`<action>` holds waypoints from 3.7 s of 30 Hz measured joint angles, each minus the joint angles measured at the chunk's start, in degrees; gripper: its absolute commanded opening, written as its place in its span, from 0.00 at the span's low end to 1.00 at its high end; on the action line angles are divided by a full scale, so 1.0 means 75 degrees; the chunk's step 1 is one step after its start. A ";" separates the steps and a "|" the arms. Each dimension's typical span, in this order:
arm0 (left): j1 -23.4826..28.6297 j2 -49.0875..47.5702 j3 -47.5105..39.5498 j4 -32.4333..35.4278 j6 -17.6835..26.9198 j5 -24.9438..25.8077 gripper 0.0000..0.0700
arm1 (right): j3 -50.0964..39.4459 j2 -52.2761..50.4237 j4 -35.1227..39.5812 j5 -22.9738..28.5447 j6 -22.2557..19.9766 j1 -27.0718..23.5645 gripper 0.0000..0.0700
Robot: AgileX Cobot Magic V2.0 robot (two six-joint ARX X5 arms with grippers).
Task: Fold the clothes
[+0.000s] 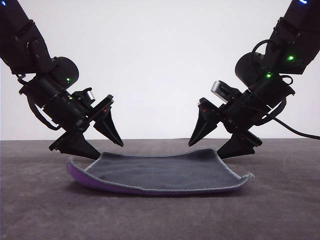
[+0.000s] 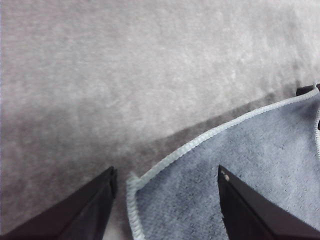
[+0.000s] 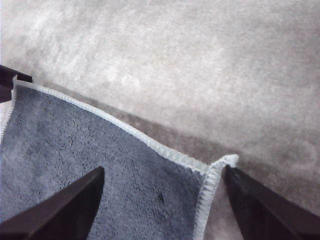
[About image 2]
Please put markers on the grey table cloth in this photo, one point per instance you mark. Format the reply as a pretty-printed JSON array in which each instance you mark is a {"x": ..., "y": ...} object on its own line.
[{"x": 125, "y": 75}]

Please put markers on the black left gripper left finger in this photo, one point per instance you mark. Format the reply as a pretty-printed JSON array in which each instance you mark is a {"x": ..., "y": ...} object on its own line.
[{"x": 75, "y": 215}]

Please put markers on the purple towel with grey hem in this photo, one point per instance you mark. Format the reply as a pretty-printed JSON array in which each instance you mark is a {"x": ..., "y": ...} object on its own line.
[{"x": 250, "y": 162}]

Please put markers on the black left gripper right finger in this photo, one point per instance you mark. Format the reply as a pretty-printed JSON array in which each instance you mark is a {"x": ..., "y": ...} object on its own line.
[{"x": 262, "y": 220}]

